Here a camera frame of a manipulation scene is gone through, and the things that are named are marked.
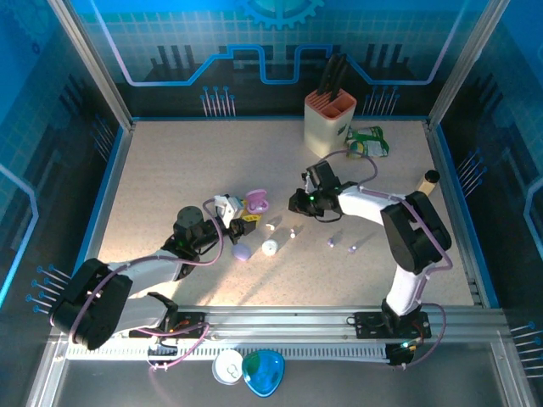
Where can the lilac earbud charging case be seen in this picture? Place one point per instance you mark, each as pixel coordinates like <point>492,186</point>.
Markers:
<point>254,196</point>
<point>242,251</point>

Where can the white earbud charging case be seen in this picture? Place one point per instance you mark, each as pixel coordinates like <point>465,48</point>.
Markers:
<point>270,247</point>

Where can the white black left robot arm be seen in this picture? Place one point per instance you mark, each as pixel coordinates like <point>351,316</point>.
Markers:
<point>148,271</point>

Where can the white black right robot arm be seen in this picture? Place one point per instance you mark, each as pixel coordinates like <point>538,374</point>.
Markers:
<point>365,207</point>

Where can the beige knife block orange top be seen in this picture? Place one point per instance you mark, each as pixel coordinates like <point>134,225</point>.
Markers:
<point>324,127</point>

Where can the green white snack bag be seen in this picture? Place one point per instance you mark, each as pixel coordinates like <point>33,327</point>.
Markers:
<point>369,144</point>

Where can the beige bottle black cap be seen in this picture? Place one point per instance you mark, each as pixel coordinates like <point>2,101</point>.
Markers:
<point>429,180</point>

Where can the white round lid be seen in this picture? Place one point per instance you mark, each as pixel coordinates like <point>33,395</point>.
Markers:
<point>225,366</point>

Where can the blue green triangular dish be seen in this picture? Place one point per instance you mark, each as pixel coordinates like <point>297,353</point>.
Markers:
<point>263,373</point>

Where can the black control box with lights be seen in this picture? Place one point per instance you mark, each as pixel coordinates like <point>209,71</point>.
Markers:
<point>401,355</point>

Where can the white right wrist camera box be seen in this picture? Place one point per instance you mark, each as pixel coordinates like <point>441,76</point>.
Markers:
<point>306,177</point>

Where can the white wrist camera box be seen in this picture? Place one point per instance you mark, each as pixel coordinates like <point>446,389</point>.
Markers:
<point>306,177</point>
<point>227,207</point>

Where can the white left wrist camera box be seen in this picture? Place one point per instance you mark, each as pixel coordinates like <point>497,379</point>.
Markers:
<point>227,207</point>

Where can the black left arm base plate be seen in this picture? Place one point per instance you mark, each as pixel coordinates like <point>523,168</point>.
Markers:
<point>193,319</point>

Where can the aluminium mounting rail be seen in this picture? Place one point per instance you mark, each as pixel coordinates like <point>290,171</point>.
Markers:
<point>288,322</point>

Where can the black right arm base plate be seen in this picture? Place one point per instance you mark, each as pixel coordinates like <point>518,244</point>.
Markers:
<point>367,324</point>

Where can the aluminium frame post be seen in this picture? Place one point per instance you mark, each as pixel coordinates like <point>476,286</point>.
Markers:
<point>466,63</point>
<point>94,63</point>

